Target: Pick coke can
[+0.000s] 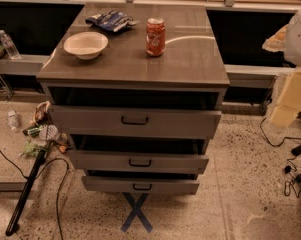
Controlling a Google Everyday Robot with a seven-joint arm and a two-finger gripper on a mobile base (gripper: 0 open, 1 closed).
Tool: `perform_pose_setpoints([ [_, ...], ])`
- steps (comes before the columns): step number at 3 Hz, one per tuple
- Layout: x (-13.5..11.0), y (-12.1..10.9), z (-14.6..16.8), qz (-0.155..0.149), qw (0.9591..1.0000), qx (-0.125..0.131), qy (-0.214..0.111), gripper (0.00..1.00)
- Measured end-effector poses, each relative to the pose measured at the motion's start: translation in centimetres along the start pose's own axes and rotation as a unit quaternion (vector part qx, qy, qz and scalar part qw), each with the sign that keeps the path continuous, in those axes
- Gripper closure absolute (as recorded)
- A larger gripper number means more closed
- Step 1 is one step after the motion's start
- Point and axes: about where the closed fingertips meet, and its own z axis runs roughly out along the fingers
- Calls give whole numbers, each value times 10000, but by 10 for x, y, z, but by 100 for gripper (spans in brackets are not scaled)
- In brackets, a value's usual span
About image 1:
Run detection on white bowl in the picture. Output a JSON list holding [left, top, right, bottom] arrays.
[[63, 32, 108, 60]]

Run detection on black cable on floor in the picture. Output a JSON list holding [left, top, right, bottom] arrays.
[[0, 137, 71, 240]]

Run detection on red coke can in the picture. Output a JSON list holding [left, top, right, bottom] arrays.
[[146, 18, 165, 57]]

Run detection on bottom grey drawer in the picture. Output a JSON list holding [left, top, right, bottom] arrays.
[[82, 176, 199, 195]]

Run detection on top grey drawer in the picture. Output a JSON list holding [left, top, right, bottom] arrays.
[[50, 105, 221, 139]]

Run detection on black rod on floor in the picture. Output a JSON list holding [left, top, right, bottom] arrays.
[[5, 150, 46, 236]]

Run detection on clear water bottle on ledge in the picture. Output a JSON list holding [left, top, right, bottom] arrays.
[[0, 30, 20, 59]]

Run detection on black power adapter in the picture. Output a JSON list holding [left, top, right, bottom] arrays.
[[291, 145, 301, 157]]

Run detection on grey drawer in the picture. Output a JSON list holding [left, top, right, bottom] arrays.
[[50, 105, 221, 139], [69, 150, 208, 174], [82, 176, 199, 195]]

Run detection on middle grey drawer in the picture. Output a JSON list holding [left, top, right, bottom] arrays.
[[69, 150, 208, 174]]

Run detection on blue chip bag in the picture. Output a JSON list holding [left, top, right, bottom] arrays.
[[85, 10, 139, 32]]

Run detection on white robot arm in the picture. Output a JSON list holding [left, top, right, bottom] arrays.
[[262, 9, 301, 129]]

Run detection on pile of trash items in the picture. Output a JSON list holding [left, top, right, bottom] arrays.
[[20, 101, 70, 157]]

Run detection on blue tape cross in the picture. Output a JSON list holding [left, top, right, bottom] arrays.
[[121, 193, 153, 233]]

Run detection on grey drawer cabinet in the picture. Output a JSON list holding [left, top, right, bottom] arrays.
[[37, 4, 229, 181]]

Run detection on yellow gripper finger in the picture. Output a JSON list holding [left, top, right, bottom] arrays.
[[268, 67, 301, 128]]

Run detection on small plastic bottle on floor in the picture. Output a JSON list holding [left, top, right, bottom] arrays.
[[8, 110, 19, 131]]

